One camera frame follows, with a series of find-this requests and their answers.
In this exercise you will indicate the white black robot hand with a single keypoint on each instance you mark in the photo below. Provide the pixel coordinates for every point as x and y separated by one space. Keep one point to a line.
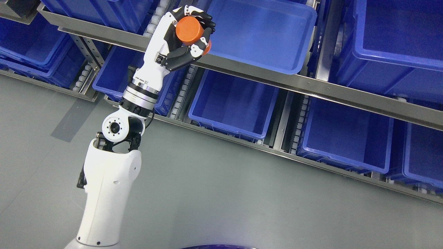
167 52

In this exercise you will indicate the orange cylindrical capacitor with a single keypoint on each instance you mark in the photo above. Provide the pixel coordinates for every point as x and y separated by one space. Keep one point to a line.
188 30

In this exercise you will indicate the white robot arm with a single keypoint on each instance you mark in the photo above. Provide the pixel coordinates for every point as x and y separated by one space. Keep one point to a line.
112 163

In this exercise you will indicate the metal shelf rack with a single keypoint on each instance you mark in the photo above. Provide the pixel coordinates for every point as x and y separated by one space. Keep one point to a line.
83 31

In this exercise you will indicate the blue bin upper left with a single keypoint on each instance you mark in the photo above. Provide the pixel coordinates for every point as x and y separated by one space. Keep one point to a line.
127 15

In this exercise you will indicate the blue bin lower left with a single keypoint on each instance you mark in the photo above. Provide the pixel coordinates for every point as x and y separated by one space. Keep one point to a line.
118 70

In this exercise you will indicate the blue bin lower centre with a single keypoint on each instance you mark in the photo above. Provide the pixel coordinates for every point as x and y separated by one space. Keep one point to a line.
233 106

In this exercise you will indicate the shallow blue plastic tray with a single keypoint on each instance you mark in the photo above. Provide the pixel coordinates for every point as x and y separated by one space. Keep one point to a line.
270 34

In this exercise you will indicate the blue bin far left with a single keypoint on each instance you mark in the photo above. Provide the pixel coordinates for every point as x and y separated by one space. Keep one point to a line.
41 51

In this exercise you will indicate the blue bin lower right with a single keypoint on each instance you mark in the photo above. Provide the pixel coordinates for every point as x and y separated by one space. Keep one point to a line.
346 137

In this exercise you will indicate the large blue bin right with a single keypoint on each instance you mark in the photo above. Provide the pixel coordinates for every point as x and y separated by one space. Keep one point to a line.
393 48

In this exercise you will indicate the blue bin far right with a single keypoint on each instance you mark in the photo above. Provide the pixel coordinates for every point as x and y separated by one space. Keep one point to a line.
417 156

